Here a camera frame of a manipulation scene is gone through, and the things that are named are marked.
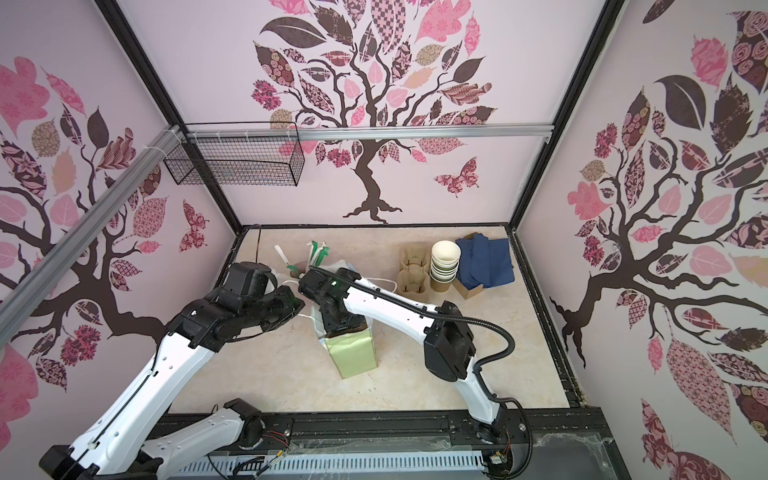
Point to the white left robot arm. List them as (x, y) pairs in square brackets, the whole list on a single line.
[(117, 446)]

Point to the brown cardboard napkin box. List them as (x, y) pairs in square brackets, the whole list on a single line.
[(472, 289)]

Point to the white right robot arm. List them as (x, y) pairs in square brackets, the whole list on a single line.
[(448, 344)]

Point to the green white paper bag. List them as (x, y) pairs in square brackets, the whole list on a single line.
[(353, 353)]

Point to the stack of paper cups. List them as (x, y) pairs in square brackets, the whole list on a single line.
[(444, 265)]

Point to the blue paper napkins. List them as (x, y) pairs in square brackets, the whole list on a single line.
[(491, 262)]

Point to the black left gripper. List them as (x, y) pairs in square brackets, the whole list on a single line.
[(290, 306)]

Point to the wrapped straws bundle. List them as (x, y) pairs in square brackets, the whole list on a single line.
[(316, 255)]

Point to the black wire basket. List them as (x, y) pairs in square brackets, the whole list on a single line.
[(258, 153)]

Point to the stack of pulp cup carriers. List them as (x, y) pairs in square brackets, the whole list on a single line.
[(413, 272)]

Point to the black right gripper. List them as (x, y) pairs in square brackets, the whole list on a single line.
[(330, 328)]

